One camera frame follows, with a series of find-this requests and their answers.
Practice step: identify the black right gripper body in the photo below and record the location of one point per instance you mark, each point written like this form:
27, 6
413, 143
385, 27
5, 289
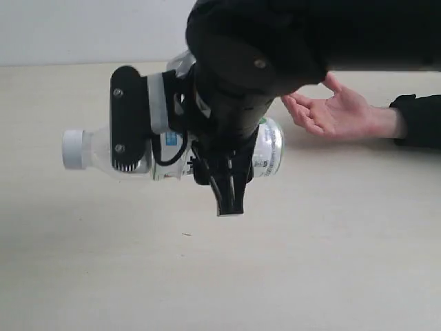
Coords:
207, 122

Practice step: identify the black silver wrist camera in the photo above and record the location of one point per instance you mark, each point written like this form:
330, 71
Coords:
130, 120

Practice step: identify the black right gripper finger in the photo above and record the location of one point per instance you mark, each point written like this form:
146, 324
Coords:
228, 180

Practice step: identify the person's open bare hand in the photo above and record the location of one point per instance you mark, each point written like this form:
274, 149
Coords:
346, 116

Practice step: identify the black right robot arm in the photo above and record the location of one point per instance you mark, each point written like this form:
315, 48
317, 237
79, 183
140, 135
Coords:
247, 53

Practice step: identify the black sleeved forearm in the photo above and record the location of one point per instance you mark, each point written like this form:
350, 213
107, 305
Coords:
421, 121

